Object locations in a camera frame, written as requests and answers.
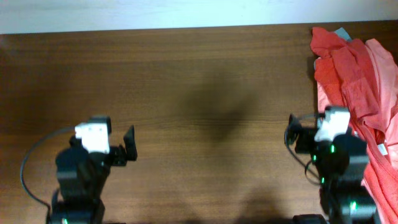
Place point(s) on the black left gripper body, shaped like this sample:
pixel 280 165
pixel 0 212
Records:
pixel 118 157

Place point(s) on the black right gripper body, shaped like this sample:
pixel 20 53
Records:
pixel 306 143

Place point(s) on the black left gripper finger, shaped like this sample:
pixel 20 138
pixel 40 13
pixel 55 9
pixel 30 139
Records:
pixel 130 144
pixel 102 120

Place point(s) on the orange soccer t-shirt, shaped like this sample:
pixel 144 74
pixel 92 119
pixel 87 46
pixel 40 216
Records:
pixel 348 77

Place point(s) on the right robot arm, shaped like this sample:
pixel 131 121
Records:
pixel 336 167

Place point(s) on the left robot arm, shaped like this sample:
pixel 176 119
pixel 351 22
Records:
pixel 82 170

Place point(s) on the grey shirt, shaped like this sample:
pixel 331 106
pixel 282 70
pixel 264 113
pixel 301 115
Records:
pixel 342 33

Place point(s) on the pink shirt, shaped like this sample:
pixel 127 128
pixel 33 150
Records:
pixel 384 77

